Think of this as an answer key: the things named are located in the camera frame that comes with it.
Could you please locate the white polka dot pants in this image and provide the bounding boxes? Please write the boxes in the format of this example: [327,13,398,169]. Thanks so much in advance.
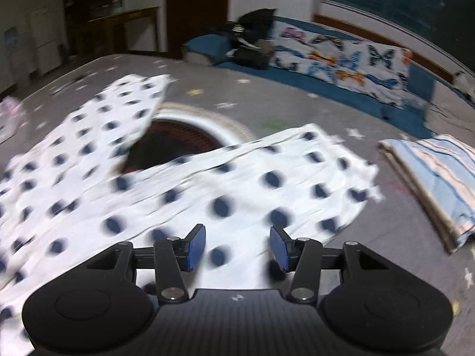
[0,73,380,356]

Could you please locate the round electric table heater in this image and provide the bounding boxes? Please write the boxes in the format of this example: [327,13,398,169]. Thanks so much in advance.
[121,103,257,176]

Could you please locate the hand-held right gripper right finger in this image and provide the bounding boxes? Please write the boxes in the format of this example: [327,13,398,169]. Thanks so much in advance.
[269,225,390,303]

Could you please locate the dark wooden door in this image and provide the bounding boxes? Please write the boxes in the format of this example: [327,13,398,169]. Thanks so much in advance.
[165,0,231,60]

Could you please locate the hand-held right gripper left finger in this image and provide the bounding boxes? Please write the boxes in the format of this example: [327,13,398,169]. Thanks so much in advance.
[86,224,207,305]

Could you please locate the blue sofa bench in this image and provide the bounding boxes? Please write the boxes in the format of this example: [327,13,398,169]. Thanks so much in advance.
[182,17,459,139]

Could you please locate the grey star print table cover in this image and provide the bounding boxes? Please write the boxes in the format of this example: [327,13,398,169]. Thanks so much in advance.
[0,53,475,356]

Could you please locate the white and black plush toy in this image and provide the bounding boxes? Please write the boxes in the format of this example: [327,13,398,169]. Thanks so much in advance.
[451,70,475,100]

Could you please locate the butterfly print pillow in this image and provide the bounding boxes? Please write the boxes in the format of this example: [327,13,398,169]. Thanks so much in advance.
[269,20,359,84]
[334,36,412,110]

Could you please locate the wooden desk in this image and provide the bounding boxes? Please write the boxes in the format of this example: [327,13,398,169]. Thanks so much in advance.
[87,6,161,55]

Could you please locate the pink cloth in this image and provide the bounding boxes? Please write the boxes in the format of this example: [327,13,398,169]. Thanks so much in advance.
[0,96,25,144]

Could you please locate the black bag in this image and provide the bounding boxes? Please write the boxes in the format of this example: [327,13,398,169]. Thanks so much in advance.
[226,7,277,70]

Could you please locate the blue striped folded cloth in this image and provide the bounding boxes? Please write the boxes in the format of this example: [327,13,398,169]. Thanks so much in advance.
[376,134,475,255]

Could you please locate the white cabinet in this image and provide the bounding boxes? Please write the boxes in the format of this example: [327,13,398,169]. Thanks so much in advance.
[30,7,62,77]

